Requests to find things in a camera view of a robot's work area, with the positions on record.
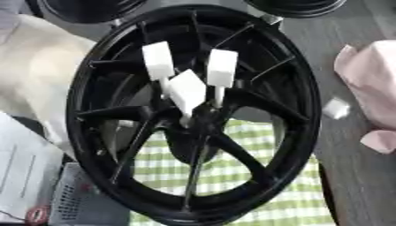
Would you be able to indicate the black spoked wheel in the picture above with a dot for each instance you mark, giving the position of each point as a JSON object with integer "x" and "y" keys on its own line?
{"x": 291, "y": 97}

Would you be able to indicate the black round wheel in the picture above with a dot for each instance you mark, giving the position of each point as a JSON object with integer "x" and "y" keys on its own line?
{"x": 87, "y": 10}
{"x": 296, "y": 7}

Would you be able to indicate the grey perforated metal box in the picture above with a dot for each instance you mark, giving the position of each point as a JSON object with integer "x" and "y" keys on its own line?
{"x": 77, "y": 200}

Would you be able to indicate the white panelled box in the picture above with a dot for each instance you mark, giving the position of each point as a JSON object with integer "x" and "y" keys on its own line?
{"x": 23, "y": 173}

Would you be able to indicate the red round knob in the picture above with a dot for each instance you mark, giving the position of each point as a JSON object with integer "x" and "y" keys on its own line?
{"x": 37, "y": 215}

